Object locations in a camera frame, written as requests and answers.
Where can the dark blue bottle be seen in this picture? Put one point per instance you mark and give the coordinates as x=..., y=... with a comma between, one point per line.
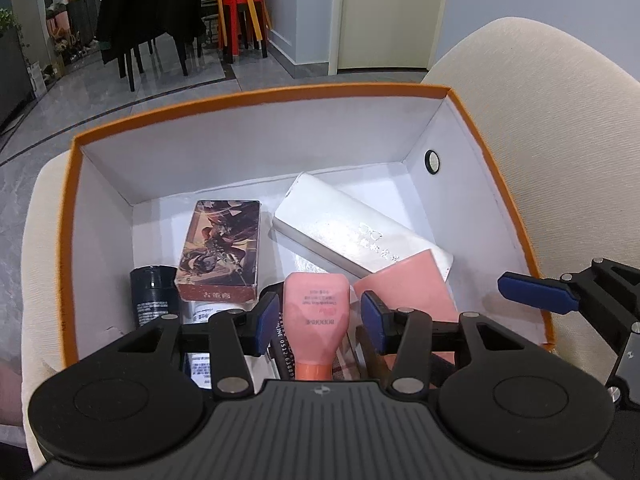
x=150, y=295

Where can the small potted plant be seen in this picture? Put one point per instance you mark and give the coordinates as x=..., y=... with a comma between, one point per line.
x=7, y=20

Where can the cluttered background shelf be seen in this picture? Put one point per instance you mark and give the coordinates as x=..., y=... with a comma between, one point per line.
x=72, y=25

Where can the dark grey cabinet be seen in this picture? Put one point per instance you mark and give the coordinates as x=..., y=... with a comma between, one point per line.
x=12, y=85

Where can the red stool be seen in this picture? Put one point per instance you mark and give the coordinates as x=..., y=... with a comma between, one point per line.
x=240, y=25

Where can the white rectangular case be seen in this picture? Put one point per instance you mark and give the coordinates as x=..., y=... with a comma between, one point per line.
x=340, y=220

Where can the orange cardboard box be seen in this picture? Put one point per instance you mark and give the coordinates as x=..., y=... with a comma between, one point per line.
x=250, y=150

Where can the pink box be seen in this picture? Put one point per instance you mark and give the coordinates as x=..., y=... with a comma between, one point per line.
x=412, y=285

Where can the black jacket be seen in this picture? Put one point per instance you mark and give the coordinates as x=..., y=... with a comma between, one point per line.
x=150, y=5

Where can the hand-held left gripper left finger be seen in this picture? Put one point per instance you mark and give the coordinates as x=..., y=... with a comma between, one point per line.
x=266, y=325

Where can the pink tube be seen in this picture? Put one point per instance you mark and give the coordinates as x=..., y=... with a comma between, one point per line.
x=315, y=310

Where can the illustrated card box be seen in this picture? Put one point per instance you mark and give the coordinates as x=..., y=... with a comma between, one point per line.
x=220, y=250

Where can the white tube blue print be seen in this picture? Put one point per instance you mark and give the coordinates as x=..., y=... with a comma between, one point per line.
x=200, y=367

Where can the black packet white lettering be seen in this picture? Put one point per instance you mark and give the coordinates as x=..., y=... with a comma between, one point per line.
x=281, y=352

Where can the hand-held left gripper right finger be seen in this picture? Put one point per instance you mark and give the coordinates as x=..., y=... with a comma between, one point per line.
x=374, y=325

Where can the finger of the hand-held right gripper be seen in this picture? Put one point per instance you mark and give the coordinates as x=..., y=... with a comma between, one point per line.
x=537, y=292

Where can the cream door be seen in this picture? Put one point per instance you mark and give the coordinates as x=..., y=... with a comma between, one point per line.
x=390, y=15

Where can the beige sofa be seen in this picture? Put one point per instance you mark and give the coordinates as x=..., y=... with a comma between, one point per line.
x=550, y=110

